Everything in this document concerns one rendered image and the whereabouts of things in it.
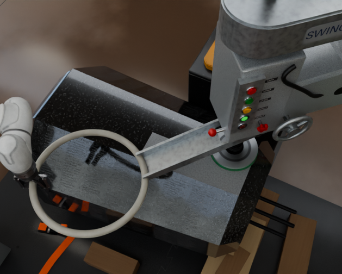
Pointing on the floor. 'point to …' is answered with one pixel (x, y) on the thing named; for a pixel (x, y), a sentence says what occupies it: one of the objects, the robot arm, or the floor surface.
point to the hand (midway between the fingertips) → (39, 189)
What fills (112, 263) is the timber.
